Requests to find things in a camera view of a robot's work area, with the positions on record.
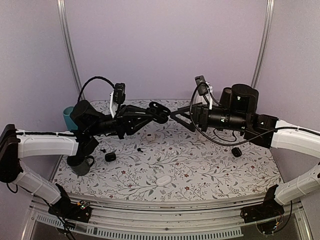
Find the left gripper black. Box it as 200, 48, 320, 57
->
88, 104, 155, 140

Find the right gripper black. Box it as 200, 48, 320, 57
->
169, 102, 248, 133

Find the black oval case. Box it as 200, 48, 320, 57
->
146, 101, 171, 124

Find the black round earbud case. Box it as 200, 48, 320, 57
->
231, 147, 242, 158

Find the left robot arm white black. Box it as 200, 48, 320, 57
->
0, 100, 157, 217

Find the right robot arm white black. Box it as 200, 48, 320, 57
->
170, 82, 320, 218

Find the small black earbud case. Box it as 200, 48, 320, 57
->
104, 152, 117, 163

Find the white earbud case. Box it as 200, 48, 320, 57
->
156, 175, 172, 187

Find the black cylinder tube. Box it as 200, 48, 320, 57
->
219, 87, 232, 108

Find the floral table mat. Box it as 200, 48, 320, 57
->
53, 120, 283, 202

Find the teal cup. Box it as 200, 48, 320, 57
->
62, 106, 78, 131

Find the dark grey mug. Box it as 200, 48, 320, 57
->
66, 155, 95, 176

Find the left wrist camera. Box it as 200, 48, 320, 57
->
109, 83, 126, 118

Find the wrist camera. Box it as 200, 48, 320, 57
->
109, 83, 126, 118
194, 75, 214, 110

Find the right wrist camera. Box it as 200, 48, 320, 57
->
194, 75, 214, 110

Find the right metal corner post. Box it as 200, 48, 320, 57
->
251, 0, 275, 89

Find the metal corner post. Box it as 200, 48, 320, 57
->
56, 0, 86, 100
251, 0, 275, 89

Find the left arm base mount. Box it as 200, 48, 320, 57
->
48, 199, 93, 223

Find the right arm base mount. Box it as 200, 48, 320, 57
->
240, 184, 285, 223

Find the left metal corner post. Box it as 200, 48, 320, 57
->
56, 0, 86, 100

